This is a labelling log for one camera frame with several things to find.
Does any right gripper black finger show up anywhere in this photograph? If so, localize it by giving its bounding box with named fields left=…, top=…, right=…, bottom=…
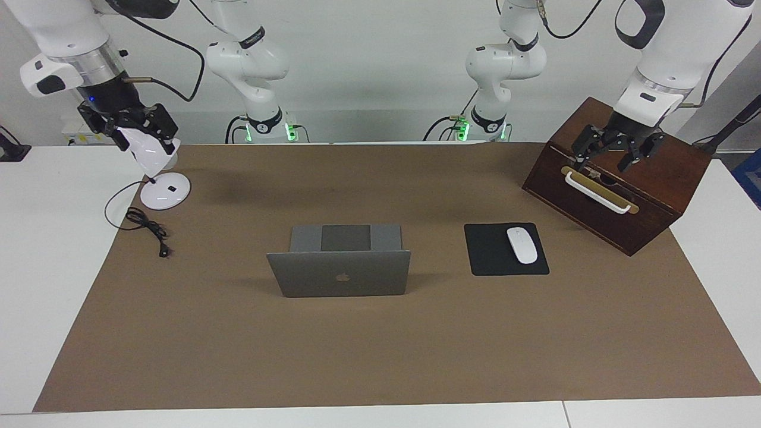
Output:
left=146, top=104, right=179, bottom=141
left=79, top=106, right=130, bottom=152

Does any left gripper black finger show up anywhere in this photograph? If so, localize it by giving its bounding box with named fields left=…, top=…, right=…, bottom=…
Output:
left=618, top=133, right=666, bottom=174
left=571, top=124, right=614, bottom=165

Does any grey laptop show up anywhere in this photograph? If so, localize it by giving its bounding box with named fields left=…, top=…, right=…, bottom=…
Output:
left=266, top=224, right=412, bottom=298

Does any white power strip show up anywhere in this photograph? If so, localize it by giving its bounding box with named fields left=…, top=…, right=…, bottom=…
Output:
left=62, top=121, right=106, bottom=146

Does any dark brown wooden box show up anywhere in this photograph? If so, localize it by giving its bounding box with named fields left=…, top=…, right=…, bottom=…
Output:
left=522, top=97, right=712, bottom=257

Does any white desk lamp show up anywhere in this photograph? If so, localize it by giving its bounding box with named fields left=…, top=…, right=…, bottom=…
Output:
left=127, top=127, right=192, bottom=211

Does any black stand pole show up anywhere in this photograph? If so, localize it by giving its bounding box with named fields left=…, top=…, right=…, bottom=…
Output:
left=693, top=95, right=761, bottom=155

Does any blue crate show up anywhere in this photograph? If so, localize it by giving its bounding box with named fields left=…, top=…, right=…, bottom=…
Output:
left=732, top=149, right=761, bottom=210

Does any white computer mouse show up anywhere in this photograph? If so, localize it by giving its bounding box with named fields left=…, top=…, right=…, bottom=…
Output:
left=507, top=227, right=538, bottom=265

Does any black mouse pad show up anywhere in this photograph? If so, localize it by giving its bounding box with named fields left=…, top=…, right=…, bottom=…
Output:
left=464, top=223, right=550, bottom=276

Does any brown table mat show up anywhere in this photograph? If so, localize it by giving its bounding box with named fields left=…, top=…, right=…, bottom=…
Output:
left=33, top=143, right=761, bottom=413

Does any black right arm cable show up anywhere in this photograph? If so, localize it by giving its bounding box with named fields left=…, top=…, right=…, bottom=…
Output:
left=116, top=9, right=206, bottom=103

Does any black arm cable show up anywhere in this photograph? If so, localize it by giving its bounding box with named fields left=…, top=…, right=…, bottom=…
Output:
left=116, top=9, right=206, bottom=103
left=538, top=0, right=754, bottom=109

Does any white box handle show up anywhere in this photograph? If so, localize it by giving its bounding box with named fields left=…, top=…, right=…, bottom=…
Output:
left=564, top=171, right=632, bottom=214

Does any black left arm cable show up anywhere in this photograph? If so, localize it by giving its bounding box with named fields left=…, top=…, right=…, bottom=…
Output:
left=538, top=0, right=754, bottom=109

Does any brass handle plate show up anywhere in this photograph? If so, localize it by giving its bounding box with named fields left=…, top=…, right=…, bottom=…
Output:
left=561, top=166, right=640, bottom=215

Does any black clamp mount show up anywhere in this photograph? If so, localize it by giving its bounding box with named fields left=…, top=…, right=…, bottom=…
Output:
left=0, top=126, right=32, bottom=162

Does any black lamp power cable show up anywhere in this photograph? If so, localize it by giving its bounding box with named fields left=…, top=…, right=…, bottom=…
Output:
left=105, top=180, right=172, bottom=259

